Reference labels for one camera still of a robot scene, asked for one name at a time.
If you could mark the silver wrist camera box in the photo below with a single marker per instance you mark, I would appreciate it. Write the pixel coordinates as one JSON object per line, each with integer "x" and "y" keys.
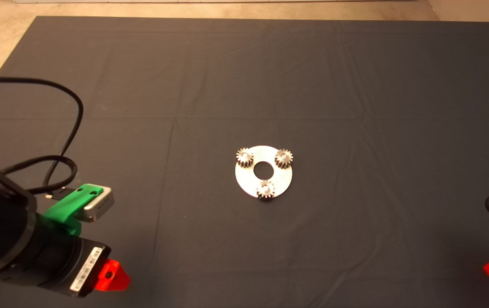
{"x": 101, "y": 205}

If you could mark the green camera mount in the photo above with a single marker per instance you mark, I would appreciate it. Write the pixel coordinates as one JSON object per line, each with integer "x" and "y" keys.
{"x": 69, "y": 205}

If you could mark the round metal carrier plate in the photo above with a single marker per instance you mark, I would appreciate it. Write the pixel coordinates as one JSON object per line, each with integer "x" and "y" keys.
{"x": 281, "y": 179}

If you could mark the steel planetary gear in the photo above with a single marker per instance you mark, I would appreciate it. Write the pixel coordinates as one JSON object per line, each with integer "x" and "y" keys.
{"x": 262, "y": 194}
{"x": 245, "y": 161}
{"x": 281, "y": 161}

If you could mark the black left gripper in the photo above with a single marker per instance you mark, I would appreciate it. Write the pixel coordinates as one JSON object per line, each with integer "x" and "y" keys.
{"x": 67, "y": 265}

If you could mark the dark grey table cloth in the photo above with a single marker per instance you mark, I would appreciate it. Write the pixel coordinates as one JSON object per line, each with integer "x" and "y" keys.
{"x": 270, "y": 85}

